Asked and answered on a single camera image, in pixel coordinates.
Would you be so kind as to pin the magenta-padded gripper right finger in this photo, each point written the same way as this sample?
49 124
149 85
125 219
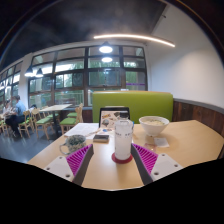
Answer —
163 165

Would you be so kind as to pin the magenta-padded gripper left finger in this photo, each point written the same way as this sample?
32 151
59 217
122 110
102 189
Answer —
61 166

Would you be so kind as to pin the clear black-capped drink bottle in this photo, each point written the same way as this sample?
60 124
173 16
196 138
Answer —
123 140

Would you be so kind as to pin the white paper napkin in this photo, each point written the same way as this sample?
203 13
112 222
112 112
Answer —
161 142

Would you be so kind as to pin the green speckled white mug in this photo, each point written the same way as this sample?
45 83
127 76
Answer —
76 142

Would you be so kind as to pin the white bowl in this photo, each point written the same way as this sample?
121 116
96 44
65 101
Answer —
154 126

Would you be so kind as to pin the flat round red coaster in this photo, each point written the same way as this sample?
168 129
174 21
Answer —
121 161

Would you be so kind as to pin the white paper sheets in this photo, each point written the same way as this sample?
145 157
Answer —
81 129

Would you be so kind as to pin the wooden chairs with green seats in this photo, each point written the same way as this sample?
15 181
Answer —
43 121

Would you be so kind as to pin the small dark box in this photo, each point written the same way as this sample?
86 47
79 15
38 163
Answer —
101 138

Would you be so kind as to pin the light wooden dining table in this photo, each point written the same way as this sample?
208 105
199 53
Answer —
55 107

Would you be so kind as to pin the green upholstered bench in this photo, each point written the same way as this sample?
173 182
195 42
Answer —
140 105

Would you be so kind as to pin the person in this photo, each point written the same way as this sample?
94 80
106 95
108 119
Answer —
18 111

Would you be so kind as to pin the large black-framed window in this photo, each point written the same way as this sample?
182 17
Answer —
83 76

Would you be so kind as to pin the long curved ceiling light strip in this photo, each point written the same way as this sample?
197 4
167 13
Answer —
133 36

